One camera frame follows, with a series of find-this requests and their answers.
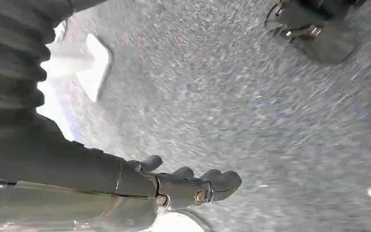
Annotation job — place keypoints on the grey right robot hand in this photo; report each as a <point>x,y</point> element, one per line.
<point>60,173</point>

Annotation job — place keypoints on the ribbed grey right arm sleeve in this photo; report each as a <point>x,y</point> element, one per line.
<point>9,48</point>

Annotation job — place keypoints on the black robot foot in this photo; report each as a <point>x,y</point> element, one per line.
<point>326,41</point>

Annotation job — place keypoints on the white base plate, dark edge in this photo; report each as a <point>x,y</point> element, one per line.
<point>92,70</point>
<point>176,224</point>

